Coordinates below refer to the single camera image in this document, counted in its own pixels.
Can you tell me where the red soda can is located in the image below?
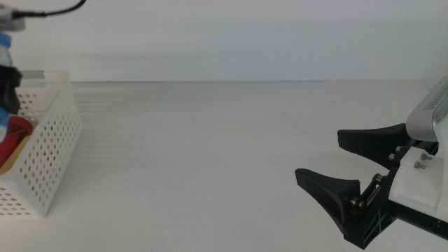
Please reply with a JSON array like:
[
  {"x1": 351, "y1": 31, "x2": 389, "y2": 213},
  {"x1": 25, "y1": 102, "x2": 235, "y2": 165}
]
[{"x1": 0, "y1": 116, "x2": 34, "y2": 169}]

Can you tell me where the black left camera cable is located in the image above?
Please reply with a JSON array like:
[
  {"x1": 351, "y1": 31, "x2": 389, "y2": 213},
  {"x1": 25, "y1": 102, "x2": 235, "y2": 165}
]
[{"x1": 12, "y1": 0, "x2": 87, "y2": 18}]

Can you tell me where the white perforated plastic basket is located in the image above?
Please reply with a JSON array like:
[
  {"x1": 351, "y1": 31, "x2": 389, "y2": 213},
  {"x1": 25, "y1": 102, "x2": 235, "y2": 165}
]
[{"x1": 0, "y1": 71, "x2": 83, "y2": 220}]

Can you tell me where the yellow tea bottle white cap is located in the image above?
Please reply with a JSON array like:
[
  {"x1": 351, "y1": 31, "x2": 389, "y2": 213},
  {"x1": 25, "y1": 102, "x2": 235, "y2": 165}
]
[{"x1": 0, "y1": 138, "x2": 32, "y2": 176}]

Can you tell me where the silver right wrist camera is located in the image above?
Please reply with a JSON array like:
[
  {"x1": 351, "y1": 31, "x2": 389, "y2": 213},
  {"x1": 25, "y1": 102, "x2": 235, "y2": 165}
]
[{"x1": 405, "y1": 75, "x2": 448, "y2": 143}]

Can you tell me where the clear water bottle blue cap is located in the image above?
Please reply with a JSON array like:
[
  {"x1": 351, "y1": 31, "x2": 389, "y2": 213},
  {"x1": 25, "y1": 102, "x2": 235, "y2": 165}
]
[{"x1": 0, "y1": 31, "x2": 13, "y2": 143}]

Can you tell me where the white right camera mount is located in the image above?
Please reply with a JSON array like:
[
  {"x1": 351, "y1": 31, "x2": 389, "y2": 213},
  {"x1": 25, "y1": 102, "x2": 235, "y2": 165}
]
[{"x1": 388, "y1": 117, "x2": 448, "y2": 213}]

